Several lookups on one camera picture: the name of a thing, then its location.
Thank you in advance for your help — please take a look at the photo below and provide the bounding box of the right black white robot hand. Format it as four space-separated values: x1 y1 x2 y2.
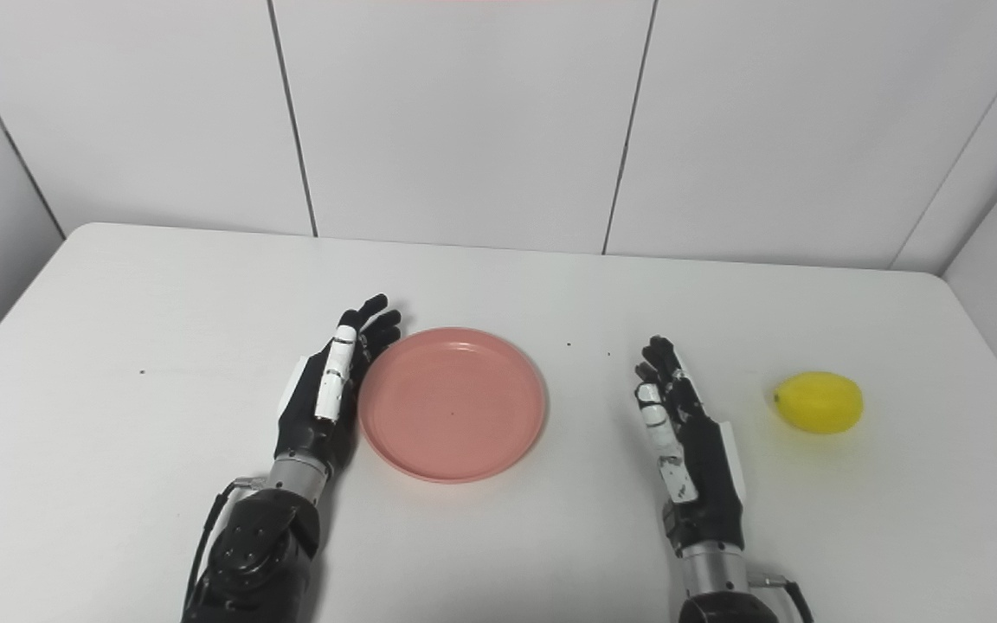
634 335 747 556

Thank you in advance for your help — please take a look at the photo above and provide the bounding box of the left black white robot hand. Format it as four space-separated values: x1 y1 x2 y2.
273 294 402 475

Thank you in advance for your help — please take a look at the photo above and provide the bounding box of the pink round plate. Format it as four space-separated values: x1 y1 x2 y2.
357 326 549 484

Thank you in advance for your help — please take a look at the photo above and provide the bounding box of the yellow lemon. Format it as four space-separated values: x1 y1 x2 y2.
773 371 865 435

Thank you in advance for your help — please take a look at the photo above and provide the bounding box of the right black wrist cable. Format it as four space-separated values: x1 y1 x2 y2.
748 574 815 623

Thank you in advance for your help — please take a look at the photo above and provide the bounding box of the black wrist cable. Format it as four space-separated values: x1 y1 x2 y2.
748 574 815 623
184 477 267 611

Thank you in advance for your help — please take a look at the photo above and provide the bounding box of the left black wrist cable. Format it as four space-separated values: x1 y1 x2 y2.
184 477 267 611

